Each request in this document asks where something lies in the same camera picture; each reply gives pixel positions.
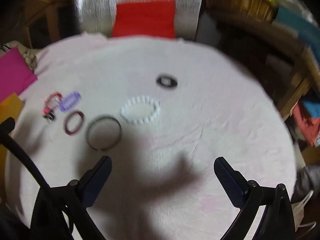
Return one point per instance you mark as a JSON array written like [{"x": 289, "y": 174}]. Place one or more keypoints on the silver foil mat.
[{"x": 92, "y": 5}]

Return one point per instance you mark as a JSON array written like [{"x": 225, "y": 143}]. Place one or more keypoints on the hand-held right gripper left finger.
[{"x": 98, "y": 177}]

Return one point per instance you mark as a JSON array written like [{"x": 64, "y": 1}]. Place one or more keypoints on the dark green bangle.
[{"x": 88, "y": 133}]

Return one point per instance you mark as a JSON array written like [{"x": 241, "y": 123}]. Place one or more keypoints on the pink cloth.
[{"x": 12, "y": 72}]

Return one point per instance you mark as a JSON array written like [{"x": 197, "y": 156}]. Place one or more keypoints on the red cloth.
[{"x": 143, "y": 20}]

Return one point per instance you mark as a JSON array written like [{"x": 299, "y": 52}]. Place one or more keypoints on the teal cloth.
[{"x": 297, "y": 27}]

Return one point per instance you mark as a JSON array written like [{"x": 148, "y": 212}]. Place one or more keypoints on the coral red garment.
[{"x": 306, "y": 127}]

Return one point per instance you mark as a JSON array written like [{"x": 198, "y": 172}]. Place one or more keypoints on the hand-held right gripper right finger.
[{"x": 230, "y": 183}]

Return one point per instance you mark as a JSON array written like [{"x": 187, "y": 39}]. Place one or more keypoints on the purple hair clip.
[{"x": 70, "y": 101}]

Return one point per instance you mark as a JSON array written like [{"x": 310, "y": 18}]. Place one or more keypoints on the maroon bangle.
[{"x": 66, "y": 126}]

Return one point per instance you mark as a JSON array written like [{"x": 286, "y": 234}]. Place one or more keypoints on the orange box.
[{"x": 10, "y": 107}]

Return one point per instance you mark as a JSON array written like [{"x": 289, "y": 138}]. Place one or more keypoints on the wooden shelf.
[{"x": 252, "y": 2}]

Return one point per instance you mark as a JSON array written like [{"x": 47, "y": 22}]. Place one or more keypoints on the white tablecloth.
[{"x": 200, "y": 105}]

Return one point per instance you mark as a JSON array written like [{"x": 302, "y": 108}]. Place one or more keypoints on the grey garment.
[{"x": 308, "y": 180}]

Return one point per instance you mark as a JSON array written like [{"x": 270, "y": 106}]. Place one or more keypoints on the small red black clip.
[{"x": 49, "y": 115}]

